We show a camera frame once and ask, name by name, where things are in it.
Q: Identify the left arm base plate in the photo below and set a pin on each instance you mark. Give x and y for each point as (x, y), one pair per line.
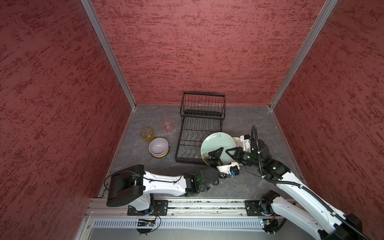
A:
(157, 207)

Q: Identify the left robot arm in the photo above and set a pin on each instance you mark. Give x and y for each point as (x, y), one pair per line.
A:
(136, 187)

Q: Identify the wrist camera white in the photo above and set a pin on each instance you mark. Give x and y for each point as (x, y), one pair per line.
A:
(231, 170)
(244, 141)

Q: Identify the white slotted cable duct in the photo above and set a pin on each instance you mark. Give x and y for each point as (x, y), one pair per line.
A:
(189, 224)

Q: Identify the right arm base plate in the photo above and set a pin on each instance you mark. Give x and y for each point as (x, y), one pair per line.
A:
(257, 208)

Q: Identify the lavender ceramic bowl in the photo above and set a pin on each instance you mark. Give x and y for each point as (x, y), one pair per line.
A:
(159, 146)

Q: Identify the left corner aluminium profile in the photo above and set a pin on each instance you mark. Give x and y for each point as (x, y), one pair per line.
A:
(97, 26)

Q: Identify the pink glass cup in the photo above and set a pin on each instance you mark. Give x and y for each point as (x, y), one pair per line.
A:
(167, 125)

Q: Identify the yellow bowl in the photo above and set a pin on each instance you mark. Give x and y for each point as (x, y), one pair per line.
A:
(160, 156)

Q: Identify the white plate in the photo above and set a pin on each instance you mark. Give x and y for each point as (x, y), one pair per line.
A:
(237, 139)

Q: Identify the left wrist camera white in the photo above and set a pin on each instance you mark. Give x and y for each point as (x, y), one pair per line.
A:
(231, 170)

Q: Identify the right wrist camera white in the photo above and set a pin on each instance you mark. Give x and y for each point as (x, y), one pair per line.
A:
(244, 141)

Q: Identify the pale green plate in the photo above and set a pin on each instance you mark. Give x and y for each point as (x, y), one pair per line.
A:
(216, 141)

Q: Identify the right corner aluminium profile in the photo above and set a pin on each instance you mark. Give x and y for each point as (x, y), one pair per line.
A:
(320, 21)

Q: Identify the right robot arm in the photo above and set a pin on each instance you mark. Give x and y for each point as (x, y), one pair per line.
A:
(314, 215)

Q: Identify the black wire dish rack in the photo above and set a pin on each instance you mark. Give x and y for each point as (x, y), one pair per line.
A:
(202, 114)

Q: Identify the amber glass cup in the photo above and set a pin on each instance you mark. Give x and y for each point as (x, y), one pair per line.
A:
(147, 134)

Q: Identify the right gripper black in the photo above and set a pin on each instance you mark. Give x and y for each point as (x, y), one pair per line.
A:
(236, 155)

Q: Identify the corner aluminium profile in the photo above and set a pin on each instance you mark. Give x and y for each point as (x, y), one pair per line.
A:
(320, 21)
(97, 26)

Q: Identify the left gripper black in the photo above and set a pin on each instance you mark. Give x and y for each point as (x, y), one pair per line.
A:
(217, 161)

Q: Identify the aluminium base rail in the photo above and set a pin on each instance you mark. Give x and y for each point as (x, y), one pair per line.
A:
(180, 208)

